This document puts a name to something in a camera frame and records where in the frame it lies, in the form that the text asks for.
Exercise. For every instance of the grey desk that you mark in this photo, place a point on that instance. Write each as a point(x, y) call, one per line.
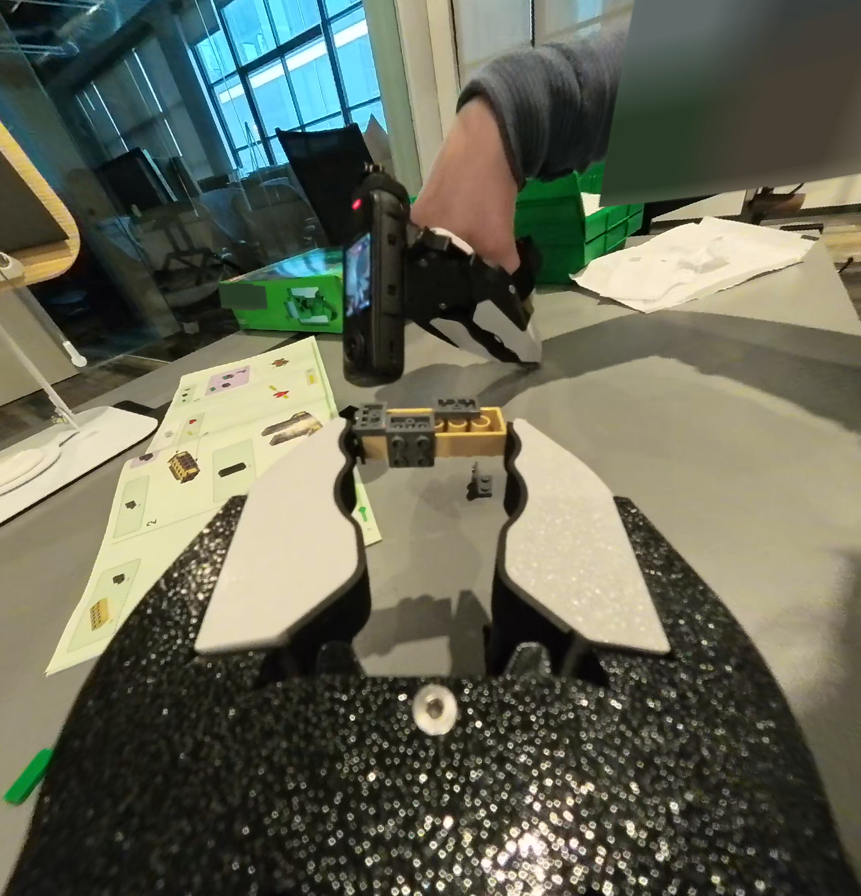
point(717, 455)

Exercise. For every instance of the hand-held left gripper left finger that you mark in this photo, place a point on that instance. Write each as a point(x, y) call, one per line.
point(290, 553)

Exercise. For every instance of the green brick piece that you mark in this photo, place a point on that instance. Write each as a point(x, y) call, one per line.
point(28, 775)

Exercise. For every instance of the small dark grey brick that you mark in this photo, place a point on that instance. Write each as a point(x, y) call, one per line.
point(480, 484)

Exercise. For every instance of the green plastic bin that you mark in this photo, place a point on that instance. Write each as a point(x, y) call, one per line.
point(577, 224)

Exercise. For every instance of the white desk lamp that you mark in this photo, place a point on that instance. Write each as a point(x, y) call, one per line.
point(46, 420)

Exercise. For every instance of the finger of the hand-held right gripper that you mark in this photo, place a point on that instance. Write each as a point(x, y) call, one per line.
point(493, 336)

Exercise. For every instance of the white paper sheet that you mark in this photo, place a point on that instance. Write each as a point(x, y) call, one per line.
point(696, 262)

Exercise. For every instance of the green toy set box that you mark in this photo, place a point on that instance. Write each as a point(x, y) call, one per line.
point(283, 297)

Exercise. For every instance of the person's right hand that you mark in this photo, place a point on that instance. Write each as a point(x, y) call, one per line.
point(472, 196)

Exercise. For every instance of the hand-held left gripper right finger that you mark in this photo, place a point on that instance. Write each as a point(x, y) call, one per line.
point(577, 560)

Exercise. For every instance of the person's right forearm grey sleeve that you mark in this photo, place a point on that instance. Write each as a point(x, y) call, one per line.
point(542, 105)

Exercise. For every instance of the tan and grey brick assembly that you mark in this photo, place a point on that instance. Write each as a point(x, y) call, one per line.
point(430, 434)

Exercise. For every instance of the building instruction booklet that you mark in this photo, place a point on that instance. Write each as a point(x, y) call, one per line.
point(213, 483)

